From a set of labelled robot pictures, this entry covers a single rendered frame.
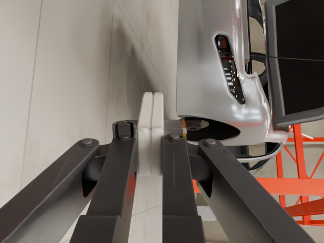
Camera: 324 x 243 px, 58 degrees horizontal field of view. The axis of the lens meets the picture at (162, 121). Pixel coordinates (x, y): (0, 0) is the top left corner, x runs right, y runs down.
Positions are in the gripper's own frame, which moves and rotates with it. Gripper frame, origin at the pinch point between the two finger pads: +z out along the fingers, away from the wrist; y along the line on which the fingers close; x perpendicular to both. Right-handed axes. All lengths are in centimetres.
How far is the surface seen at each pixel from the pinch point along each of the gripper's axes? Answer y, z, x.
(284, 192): 128, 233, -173
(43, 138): -75, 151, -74
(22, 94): -80, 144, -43
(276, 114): 121, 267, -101
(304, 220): 376, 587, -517
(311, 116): 144, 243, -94
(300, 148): 390, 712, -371
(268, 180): 114, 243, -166
